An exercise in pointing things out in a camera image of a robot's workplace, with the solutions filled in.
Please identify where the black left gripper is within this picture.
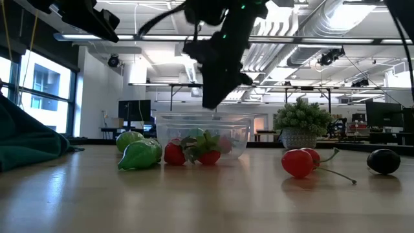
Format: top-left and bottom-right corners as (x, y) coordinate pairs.
(27, 0), (120, 43)

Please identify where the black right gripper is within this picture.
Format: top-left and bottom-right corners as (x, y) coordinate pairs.
(182, 38), (254, 109)

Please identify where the clear plastic tupperware container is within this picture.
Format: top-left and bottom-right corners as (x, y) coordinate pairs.
(155, 111), (256, 160)

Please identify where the green toy cabbage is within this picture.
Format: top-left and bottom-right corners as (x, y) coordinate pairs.
(116, 131), (145, 153)

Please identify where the green pepper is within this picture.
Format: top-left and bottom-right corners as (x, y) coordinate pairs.
(117, 138), (163, 172)

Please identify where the red toy cherry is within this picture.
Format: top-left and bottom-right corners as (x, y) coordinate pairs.
(281, 148), (358, 185)
(300, 147), (340, 168)

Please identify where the dark toy grape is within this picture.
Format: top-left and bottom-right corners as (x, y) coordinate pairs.
(366, 148), (402, 175)

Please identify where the large window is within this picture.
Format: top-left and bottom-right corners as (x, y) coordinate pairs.
(0, 48), (77, 137)

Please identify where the black computer monitor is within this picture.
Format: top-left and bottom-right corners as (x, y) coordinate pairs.
(365, 102), (404, 128)
(118, 99), (152, 122)
(402, 108), (414, 133)

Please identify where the green potted succulent plant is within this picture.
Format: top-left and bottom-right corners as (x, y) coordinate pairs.
(273, 96), (334, 151)

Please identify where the black chair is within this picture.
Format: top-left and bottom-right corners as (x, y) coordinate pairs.
(326, 118), (347, 140)

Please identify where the dark green cloth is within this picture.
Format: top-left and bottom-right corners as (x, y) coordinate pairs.
(0, 93), (85, 172)

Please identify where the black raised desk frame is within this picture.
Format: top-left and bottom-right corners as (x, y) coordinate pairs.
(239, 84), (414, 114)
(128, 82), (221, 113)

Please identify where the thin yellow cable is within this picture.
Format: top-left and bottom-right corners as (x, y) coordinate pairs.
(17, 11), (39, 109)
(1, 0), (14, 62)

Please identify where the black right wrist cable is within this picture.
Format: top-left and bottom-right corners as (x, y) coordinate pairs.
(138, 3), (187, 37)

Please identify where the silver ventilation duct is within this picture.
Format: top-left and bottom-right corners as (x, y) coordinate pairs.
(242, 0), (386, 83)

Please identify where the black ceiling camera rig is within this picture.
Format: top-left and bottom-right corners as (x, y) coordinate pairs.
(318, 47), (346, 67)

